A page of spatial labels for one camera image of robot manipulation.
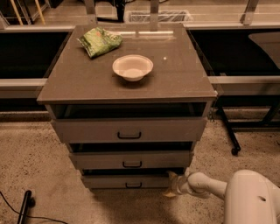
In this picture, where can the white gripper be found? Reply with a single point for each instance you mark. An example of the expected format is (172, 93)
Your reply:
(180, 185)

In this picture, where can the grey bottom drawer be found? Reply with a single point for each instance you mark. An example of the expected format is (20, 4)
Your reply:
(129, 179)

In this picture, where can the grey drawer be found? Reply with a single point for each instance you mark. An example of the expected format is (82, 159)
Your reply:
(105, 156)
(129, 122)
(129, 179)

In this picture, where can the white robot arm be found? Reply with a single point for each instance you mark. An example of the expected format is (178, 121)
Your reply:
(249, 197)

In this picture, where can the grey middle drawer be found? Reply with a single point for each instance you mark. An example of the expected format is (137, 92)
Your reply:
(105, 156)

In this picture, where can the grey top drawer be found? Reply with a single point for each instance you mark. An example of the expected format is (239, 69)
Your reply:
(129, 122)

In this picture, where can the grey drawer cabinet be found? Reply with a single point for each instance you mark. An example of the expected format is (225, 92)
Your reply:
(177, 74)

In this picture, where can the black table leg with caster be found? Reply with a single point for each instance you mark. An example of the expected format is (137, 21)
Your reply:
(236, 147)

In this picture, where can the white bowl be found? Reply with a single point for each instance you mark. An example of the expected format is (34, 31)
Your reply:
(132, 67)

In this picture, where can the black stand leg left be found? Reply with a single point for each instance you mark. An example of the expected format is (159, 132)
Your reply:
(28, 202)

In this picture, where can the green chip bag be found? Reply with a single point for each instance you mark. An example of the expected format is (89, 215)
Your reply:
(99, 41)

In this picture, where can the wooden stick right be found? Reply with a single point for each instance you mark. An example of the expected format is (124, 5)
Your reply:
(39, 6)

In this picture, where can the wooden stick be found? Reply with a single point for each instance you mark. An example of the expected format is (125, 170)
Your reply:
(39, 6)
(16, 12)

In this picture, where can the wooden stick left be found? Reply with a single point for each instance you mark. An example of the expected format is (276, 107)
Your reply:
(16, 12)

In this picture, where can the wire mesh basket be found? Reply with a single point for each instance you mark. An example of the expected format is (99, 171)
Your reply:
(163, 16)

